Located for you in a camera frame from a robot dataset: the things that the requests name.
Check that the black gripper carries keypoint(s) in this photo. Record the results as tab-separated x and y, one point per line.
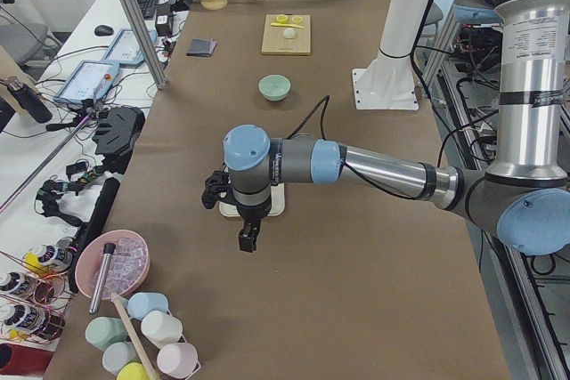
250	215

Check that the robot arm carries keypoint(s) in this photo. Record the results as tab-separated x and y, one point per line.
520	198

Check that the pink bowl with ice cubes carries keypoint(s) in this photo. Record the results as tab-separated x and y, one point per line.
129	264

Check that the green bowl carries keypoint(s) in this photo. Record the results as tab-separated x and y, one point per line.
274	87

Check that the white rabbit tray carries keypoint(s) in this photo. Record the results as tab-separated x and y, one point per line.
276	202

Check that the white cup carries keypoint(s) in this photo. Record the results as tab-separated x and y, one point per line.
161	328

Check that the blue cup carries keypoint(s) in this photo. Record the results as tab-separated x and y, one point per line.
142	303

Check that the metal tube tool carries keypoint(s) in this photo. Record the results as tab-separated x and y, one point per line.
95	302

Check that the pink cup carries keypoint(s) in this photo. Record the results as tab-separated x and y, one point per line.
178	360

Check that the black gripper on side table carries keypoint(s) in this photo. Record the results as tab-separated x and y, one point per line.
116	133

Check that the wooden stick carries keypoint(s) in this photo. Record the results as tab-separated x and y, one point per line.
146	362

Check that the green cup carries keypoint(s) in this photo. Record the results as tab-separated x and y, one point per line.
102	332

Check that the pale grey cup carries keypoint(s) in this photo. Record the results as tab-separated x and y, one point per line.
117	355

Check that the yellow cup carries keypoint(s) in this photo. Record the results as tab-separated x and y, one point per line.
133	371

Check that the grey folded cloth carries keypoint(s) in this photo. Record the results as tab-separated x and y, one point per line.
199	47

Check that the bamboo cutting board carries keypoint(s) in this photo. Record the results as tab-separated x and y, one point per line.
274	43

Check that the yellow knife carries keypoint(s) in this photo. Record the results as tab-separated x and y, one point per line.
286	25

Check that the teach pendant tablet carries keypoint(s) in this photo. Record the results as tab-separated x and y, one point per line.
124	49
90	80

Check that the black mouse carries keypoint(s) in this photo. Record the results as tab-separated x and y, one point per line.
103	30

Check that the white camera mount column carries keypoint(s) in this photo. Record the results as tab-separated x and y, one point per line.
388	82

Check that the aluminium frame post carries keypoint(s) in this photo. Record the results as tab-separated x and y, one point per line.
135	19

